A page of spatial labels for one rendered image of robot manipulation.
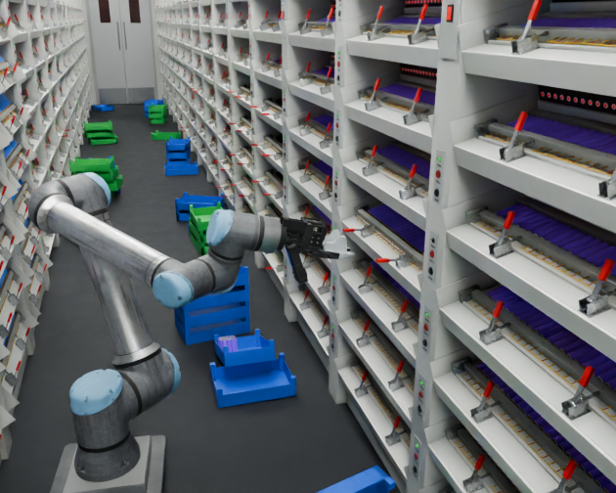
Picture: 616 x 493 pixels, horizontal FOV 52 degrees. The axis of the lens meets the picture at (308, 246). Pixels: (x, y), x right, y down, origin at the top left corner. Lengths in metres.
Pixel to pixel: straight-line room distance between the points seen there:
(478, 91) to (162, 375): 1.24
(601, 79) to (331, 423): 1.62
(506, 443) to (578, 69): 0.75
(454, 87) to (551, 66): 0.31
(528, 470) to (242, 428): 1.21
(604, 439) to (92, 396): 1.31
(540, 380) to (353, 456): 1.05
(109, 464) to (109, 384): 0.23
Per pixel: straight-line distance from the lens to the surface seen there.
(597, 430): 1.16
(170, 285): 1.48
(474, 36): 1.37
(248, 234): 1.51
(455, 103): 1.38
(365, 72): 2.03
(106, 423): 1.92
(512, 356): 1.32
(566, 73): 1.10
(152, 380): 1.99
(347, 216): 2.10
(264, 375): 2.58
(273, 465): 2.15
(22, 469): 2.31
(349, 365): 2.34
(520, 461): 1.37
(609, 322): 1.08
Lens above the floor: 1.36
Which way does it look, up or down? 20 degrees down
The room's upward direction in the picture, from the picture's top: straight up
